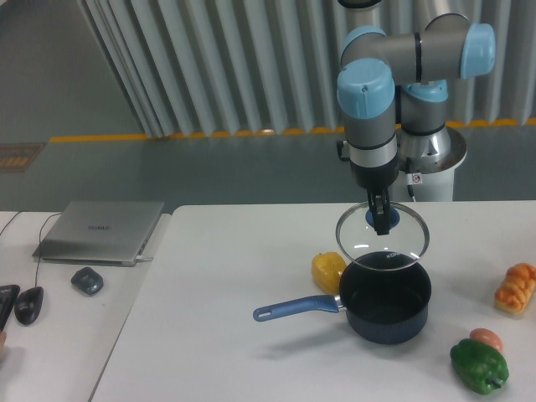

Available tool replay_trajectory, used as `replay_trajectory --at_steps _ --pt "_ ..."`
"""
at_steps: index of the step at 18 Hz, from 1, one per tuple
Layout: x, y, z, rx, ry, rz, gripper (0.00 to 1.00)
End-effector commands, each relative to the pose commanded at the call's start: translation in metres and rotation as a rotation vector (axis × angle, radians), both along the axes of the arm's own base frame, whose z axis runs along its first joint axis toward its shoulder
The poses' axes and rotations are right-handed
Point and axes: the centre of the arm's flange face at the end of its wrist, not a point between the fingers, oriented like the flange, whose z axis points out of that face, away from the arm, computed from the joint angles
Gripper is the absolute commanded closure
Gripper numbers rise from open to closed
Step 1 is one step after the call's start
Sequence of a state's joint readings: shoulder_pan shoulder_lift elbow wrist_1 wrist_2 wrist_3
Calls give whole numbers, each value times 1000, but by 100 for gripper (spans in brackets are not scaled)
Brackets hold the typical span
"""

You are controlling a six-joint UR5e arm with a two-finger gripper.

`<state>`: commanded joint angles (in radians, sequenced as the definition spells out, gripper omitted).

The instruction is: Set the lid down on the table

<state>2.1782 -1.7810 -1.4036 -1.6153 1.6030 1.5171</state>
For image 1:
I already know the yellow bell pepper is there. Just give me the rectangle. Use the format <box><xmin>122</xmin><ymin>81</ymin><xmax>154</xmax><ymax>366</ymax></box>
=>
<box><xmin>311</xmin><ymin>252</ymin><xmax>347</xmax><ymax>295</ymax></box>

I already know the black mouse cable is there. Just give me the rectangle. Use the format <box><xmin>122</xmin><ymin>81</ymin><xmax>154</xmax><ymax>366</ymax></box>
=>
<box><xmin>33</xmin><ymin>212</ymin><xmax>63</xmax><ymax>290</ymax></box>

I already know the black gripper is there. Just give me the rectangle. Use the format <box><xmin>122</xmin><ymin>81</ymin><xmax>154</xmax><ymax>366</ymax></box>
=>
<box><xmin>350</xmin><ymin>157</ymin><xmax>399</xmax><ymax>235</ymax></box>

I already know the black keyboard cable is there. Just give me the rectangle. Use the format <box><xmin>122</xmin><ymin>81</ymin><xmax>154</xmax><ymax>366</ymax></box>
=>
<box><xmin>0</xmin><ymin>210</ymin><xmax>22</xmax><ymax>238</ymax></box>

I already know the green bell pepper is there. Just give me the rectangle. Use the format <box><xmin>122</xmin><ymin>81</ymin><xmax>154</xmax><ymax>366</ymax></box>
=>
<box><xmin>450</xmin><ymin>338</ymin><xmax>510</xmax><ymax>395</ymax></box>

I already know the white corrugated partition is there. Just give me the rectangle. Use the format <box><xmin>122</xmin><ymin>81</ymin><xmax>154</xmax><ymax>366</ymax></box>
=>
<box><xmin>80</xmin><ymin>1</ymin><xmax>535</xmax><ymax>137</ymax></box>

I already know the orange braided bread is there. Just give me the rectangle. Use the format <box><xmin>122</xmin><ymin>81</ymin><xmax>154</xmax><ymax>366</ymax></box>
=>
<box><xmin>494</xmin><ymin>263</ymin><xmax>535</xmax><ymax>316</ymax></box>

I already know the person's hand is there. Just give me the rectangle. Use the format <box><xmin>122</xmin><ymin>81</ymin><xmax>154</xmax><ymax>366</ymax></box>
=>
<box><xmin>0</xmin><ymin>331</ymin><xmax>7</xmax><ymax>357</ymax></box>

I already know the black keyboard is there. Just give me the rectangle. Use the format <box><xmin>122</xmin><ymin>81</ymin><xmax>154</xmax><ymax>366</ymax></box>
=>
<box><xmin>0</xmin><ymin>285</ymin><xmax>20</xmax><ymax>332</ymax></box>

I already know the glass lid with blue knob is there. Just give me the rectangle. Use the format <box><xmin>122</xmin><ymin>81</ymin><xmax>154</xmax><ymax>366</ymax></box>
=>
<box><xmin>335</xmin><ymin>203</ymin><xmax>430</xmax><ymax>271</ymax></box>

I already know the silver laptop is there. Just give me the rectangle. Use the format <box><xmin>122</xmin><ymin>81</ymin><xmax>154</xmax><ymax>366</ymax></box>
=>
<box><xmin>33</xmin><ymin>201</ymin><xmax>164</xmax><ymax>266</ymax></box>

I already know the black computer mouse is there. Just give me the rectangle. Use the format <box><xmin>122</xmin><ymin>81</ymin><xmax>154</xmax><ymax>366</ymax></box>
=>
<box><xmin>13</xmin><ymin>286</ymin><xmax>44</xmax><ymax>326</ymax></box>

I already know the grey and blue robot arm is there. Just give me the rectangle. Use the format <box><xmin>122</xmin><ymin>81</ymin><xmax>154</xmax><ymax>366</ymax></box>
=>
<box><xmin>337</xmin><ymin>1</ymin><xmax>497</xmax><ymax>235</ymax></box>

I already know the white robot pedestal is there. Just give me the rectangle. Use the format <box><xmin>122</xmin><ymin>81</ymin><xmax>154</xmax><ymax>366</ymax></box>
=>
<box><xmin>390</xmin><ymin>126</ymin><xmax>467</xmax><ymax>202</ymax></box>

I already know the dark blue saucepan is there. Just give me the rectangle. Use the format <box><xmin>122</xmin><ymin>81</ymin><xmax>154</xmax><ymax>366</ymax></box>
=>
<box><xmin>253</xmin><ymin>251</ymin><xmax>431</xmax><ymax>345</ymax></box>

